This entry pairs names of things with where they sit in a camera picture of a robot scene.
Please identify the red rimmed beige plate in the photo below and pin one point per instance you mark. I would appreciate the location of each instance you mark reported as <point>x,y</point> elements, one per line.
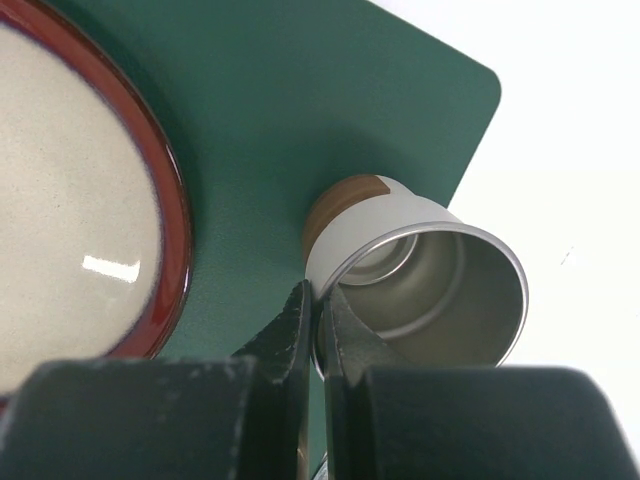
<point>96,234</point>

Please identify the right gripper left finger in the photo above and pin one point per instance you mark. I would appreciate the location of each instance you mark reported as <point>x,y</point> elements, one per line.
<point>241,417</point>

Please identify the green placemat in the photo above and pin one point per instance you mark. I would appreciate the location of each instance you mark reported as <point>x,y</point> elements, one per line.
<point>266,104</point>

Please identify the steel cup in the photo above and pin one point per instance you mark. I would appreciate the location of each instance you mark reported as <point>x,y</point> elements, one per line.
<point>436,290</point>

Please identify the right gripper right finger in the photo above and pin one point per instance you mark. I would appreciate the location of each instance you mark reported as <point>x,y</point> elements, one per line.
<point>390,419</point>

